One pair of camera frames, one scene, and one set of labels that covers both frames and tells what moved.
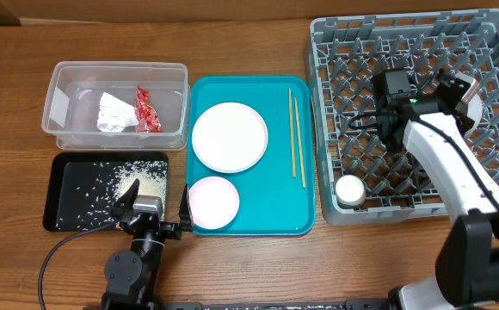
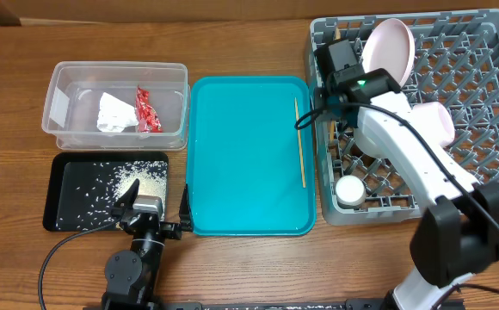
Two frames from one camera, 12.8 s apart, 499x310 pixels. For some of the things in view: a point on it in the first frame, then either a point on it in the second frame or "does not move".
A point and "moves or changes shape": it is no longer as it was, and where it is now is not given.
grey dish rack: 362,180 does not move
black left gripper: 174,230 does not move
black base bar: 280,305 does not move
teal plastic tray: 275,195 does not move
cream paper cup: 350,192 does not move
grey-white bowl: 475,112 to 372,137
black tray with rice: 83,188 does not move
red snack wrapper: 147,120 does not move
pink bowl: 214,202 moves or changes shape
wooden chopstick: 293,149 to 336,37
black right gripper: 462,120 to 322,97
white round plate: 230,138 to 390,46
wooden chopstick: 300,145 does not move
